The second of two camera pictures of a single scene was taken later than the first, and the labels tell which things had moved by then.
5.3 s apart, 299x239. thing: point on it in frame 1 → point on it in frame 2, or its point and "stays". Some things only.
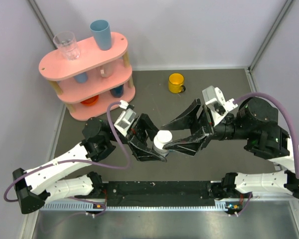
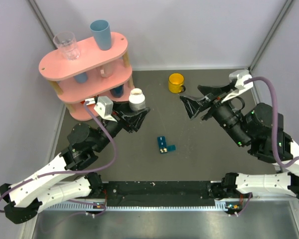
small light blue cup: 81,78 stays
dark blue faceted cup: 117,92 stays
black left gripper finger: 149,125 → 123,106
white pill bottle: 160,140 → 136,99
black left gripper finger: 143,152 → 136,119
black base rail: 159,193 stays
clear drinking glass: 66,41 stays
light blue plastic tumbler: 101,30 stays
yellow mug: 176,82 stays
